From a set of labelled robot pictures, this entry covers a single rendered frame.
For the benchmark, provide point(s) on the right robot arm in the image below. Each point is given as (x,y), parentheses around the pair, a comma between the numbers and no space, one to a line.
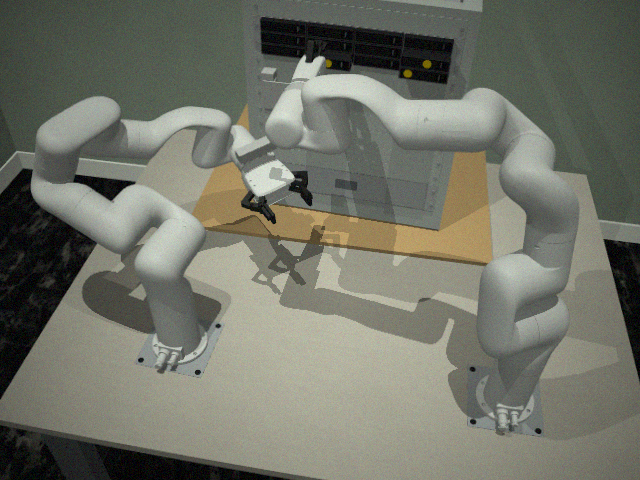
(522,285)

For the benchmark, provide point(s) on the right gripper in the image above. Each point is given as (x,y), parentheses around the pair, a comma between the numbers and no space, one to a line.
(313,67)

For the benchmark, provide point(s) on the tan flat board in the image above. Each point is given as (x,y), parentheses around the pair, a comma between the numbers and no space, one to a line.
(464,235)

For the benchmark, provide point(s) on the grey rectangular metal frame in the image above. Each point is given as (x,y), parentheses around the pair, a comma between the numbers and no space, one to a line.
(374,178)

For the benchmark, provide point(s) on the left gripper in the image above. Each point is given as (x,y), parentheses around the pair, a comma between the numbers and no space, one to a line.
(267,181)

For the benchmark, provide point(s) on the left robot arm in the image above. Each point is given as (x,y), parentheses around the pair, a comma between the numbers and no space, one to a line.
(162,261)

